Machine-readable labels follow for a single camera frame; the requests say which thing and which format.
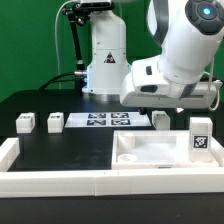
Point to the white square table top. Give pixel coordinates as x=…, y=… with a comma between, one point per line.
x=144, y=149

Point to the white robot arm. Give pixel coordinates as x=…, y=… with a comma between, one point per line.
x=189, y=33

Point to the white marker sheet with tags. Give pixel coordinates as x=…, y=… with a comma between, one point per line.
x=107, y=119

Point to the white U-shaped obstacle fence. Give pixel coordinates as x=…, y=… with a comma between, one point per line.
x=107, y=182

